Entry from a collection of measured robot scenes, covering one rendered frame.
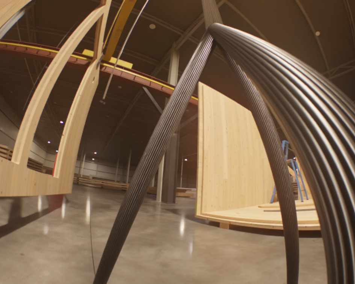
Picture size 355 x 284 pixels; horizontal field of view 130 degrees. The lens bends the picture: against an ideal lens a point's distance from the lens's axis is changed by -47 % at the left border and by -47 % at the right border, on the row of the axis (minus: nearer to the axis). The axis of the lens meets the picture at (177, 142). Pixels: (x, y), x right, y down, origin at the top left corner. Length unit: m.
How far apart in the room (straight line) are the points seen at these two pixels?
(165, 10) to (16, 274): 11.70
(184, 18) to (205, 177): 10.37
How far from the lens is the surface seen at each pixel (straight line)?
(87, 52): 8.32
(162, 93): 8.06
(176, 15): 11.52
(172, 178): 7.05
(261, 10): 11.96
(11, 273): 1.00
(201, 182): 2.93
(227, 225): 2.40
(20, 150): 1.37
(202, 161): 2.98
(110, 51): 7.67
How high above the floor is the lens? 0.55
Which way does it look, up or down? 18 degrees up
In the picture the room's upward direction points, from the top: 4 degrees clockwise
